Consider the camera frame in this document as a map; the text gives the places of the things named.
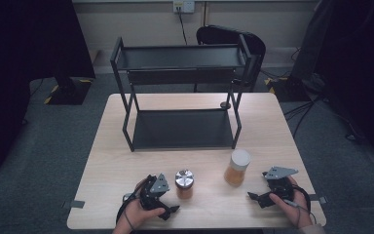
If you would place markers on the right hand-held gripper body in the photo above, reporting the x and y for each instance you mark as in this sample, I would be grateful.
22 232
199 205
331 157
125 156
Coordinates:
279 185

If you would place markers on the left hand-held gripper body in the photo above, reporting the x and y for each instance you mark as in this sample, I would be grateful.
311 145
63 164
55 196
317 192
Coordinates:
156 190

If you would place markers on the metal lid spice jar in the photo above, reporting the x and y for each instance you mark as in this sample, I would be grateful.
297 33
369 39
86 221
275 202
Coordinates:
184 183

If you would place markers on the white lid spice jar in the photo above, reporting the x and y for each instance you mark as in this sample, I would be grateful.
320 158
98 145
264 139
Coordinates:
237 169

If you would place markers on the black metal two-tier rack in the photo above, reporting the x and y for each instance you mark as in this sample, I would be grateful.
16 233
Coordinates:
181 130

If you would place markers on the person's right hand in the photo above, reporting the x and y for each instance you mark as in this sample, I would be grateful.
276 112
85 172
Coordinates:
289 209

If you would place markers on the person's left hand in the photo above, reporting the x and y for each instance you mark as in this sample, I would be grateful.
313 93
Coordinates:
139 216

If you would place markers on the grey tape piece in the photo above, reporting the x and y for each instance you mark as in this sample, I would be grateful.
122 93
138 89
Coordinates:
74 204
318 198

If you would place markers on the black stand base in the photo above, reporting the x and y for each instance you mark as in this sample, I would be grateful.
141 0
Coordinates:
289 89
68 92

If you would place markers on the small dark round knob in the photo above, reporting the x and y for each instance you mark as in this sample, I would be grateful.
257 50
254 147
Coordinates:
225 105

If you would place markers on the dark curtain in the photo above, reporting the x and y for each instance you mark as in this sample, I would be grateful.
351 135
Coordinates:
29 65
360 65

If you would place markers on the black chair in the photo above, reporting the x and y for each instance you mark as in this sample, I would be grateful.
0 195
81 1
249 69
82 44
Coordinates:
220 34

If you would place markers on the white wall socket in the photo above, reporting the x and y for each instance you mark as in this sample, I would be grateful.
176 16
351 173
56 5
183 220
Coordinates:
184 6

